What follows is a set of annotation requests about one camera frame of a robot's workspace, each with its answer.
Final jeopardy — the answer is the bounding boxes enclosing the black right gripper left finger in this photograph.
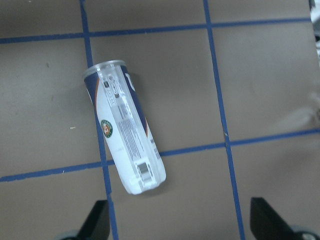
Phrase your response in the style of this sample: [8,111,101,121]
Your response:
[76,200,110,240]

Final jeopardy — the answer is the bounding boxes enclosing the clear tennis ball can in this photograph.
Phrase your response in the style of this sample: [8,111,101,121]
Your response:
[83,60,166,195]

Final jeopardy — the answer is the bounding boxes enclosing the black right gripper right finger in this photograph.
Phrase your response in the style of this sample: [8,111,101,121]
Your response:
[249,197,293,240]

